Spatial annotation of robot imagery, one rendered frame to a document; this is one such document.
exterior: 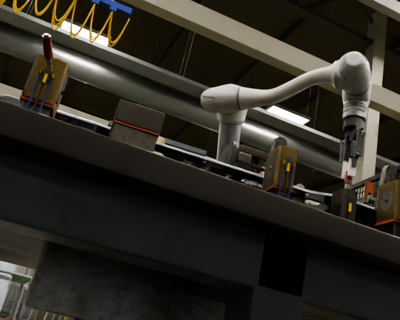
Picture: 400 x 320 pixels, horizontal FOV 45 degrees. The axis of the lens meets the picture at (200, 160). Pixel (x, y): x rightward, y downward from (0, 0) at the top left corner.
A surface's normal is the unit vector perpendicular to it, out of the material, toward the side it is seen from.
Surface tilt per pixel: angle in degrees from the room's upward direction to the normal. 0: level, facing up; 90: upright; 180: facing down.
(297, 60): 90
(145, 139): 90
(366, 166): 90
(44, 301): 90
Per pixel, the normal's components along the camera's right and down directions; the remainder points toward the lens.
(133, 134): 0.30, -0.29
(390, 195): -0.93, -0.30
